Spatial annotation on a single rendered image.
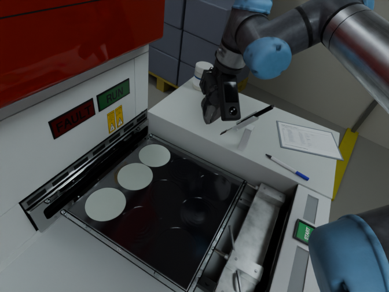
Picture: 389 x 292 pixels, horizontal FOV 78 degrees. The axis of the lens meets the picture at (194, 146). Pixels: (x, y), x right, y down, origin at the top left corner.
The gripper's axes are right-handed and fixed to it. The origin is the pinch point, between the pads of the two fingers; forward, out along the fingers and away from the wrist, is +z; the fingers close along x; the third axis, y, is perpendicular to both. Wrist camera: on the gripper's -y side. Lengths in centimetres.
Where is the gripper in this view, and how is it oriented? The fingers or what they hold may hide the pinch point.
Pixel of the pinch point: (209, 122)
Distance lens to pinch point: 73.8
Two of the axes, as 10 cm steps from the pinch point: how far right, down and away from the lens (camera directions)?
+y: -2.9, -7.9, 5.4
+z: -2.4, 6.0, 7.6
